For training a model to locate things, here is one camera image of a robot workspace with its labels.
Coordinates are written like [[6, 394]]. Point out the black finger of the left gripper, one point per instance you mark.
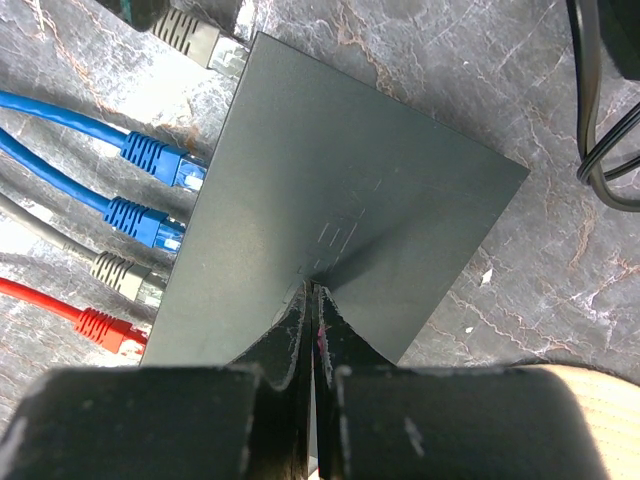
[[142, 14]]

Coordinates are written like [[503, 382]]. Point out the beige bucket hat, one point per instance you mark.
[[610, 407]]

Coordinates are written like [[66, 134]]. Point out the black power adapter with cord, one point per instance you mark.
[[586, 41]]

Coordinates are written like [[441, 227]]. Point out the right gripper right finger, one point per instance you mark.
[[376, 420]]

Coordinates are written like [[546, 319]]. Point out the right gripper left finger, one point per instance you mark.
[[248, 419]]

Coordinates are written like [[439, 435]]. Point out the black network switch box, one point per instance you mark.
[[318, 176]]

